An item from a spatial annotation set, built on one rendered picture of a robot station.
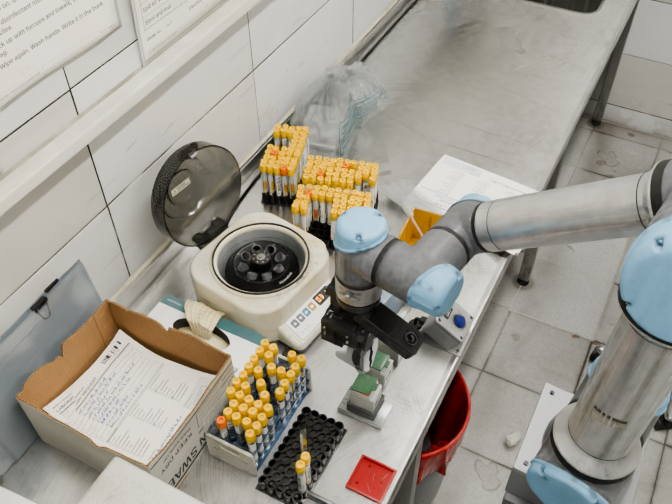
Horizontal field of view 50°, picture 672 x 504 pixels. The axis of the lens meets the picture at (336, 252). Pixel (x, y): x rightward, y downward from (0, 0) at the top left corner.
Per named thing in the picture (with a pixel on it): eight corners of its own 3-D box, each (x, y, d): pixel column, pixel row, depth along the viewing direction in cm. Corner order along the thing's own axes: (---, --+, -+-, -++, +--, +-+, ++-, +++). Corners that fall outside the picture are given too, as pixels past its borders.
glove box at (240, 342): (242, 398, 139) (236, 369, 132) (141, 351, 147) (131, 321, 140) (275, 351, 146) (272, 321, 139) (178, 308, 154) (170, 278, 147)
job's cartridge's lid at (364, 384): (373, 397, 129) (372, 395, 129) (349, 390, 131) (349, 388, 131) (382, 380, 131) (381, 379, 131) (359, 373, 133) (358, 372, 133)
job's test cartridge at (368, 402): (372, 418, 134) (373, 400, 129) (349, 408, 136) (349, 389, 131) (381, 401, 137) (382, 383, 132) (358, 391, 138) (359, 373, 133)
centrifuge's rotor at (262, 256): (267, 319, 145) (264, 296, 140) (211, 284, 151) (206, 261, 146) (315, 272, 154) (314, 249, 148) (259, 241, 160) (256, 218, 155)
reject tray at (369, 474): (380, 505, 124) (380, 503, 124) (345, 487, 126) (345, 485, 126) (397, 472, 128) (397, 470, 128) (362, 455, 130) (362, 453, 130)
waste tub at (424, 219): (449, 296, 156) (454, 264, 149) (390, 278, 160) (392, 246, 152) (466, 254, 164) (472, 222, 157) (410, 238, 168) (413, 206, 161)
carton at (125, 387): (164, 511, 124) (147, 470, 113) (37, 441, 133) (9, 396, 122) (243, 399, 139) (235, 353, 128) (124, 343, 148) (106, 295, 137)
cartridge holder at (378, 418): (381, 430, 134) (381, 420, 131) (337, 411, 137) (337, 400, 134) (393, 407, 137) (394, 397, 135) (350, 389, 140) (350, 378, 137)
